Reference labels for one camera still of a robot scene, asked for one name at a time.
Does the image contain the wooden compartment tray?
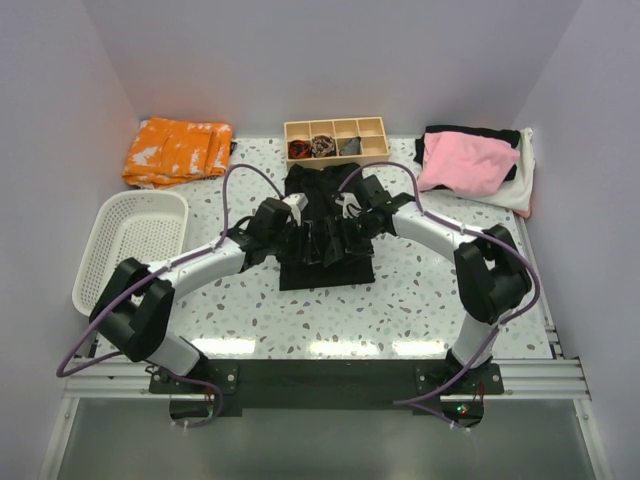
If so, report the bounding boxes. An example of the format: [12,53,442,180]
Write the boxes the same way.
[284,117,390,170]

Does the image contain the pink folded t-shirt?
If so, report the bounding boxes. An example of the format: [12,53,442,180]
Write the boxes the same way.
[416,132,521,196]

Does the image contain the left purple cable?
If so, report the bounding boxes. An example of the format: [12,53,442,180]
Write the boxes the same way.
[54,163,289,429]

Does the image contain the orange white folded cloth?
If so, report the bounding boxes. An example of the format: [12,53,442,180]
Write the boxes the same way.
[122,117,233,189]

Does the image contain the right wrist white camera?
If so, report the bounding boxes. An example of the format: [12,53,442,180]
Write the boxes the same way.
[335,192,362,218]

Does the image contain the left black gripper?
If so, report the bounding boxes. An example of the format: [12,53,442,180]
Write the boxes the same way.
[266,220,320,265]

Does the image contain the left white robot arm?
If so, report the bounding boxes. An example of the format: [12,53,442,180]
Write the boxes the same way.
[90,193,308,392]

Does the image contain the grey folded sock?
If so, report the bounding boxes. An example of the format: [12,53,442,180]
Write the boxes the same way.
[338,137,361,156]

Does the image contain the white folded t-shirt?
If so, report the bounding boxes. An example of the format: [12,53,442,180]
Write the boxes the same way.
[479,127,536,218]

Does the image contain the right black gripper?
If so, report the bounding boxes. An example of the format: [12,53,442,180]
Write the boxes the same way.
[323,212,378,266]

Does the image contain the black folded t-shirt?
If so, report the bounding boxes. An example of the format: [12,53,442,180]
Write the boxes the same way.
[413,124,521,194]

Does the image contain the orange black rolled sock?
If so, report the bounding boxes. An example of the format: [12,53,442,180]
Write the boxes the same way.
[287,139,312,160]

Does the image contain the black mounting base plate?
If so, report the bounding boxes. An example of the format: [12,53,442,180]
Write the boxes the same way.
[148,358,503,420]

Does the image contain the white plastic perforated basket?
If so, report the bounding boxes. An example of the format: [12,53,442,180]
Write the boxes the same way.
[71,190,189,316]

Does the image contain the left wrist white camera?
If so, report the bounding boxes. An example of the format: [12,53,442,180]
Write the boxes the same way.
[282,193,308,226]

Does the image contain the black t-shirt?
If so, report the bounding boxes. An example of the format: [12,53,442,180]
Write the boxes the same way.
[413,124,521,194]
[280,163,375,291]

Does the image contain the wrist white camera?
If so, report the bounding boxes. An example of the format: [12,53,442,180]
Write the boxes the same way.
[335,192,362,218]
[282,193,308,226]

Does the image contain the brown patterned rolled sock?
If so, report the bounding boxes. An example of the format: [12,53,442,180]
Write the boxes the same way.
[311,135,336,158]

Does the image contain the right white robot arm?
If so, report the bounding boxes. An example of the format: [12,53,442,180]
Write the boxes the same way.
[335,175,539,393]

